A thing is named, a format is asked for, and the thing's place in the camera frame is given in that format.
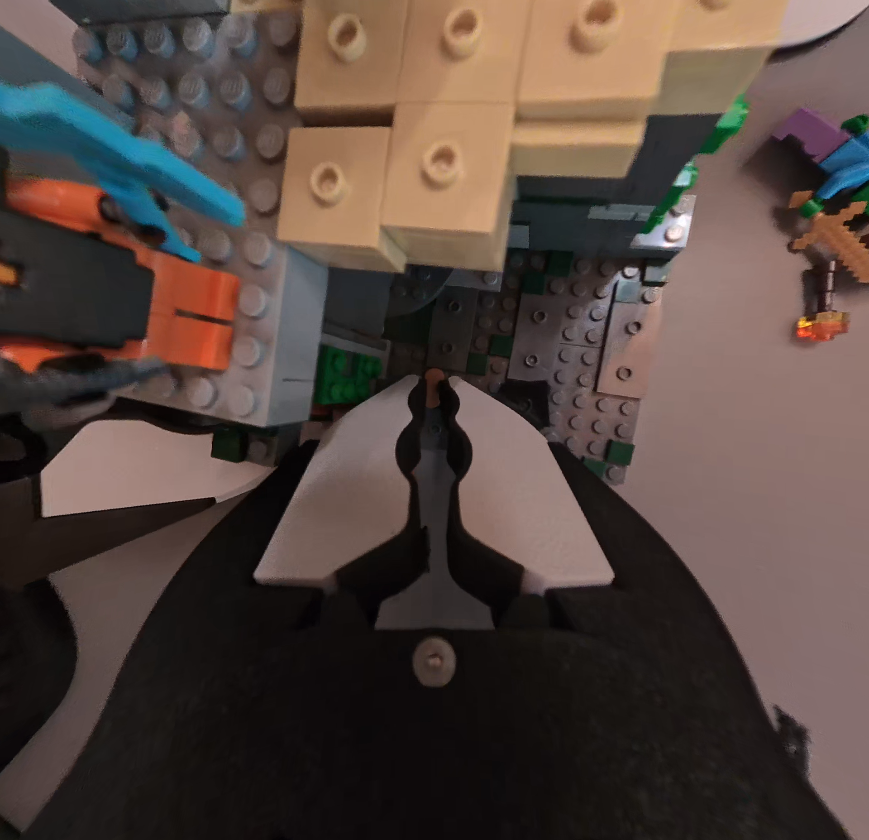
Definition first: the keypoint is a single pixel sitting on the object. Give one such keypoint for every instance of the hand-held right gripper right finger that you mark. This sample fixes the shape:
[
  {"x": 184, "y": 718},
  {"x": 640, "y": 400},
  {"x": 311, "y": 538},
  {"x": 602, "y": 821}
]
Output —
[{"x": 536, "y": 514}]

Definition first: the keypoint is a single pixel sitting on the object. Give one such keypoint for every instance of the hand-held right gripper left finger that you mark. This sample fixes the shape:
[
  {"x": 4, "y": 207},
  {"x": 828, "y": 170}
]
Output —
[{"x": 339, "y": 514}]

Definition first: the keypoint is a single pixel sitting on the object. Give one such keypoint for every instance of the small brown rounded toy piece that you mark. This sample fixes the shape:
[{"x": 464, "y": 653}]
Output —
[{"x": 434, "y": 383}]

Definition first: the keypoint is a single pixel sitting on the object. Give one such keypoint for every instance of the toy brick cave building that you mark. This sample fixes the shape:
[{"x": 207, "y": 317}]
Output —
[{"x": 461, "y": 72}]

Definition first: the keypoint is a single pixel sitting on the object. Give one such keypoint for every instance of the zombie toy brick figure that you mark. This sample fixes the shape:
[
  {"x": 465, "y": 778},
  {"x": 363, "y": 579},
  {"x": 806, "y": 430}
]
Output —
[{"x": 808, "y": 133}]

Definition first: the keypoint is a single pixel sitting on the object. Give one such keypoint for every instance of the white stand with pole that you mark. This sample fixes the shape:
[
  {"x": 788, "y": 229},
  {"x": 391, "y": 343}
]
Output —
[{"x": 136, "y": 466}]

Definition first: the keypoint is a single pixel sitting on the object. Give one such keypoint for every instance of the orange toy brick figure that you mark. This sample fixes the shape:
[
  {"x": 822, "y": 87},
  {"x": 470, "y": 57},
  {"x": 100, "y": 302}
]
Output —
[{"x": 190, "y": 317}]

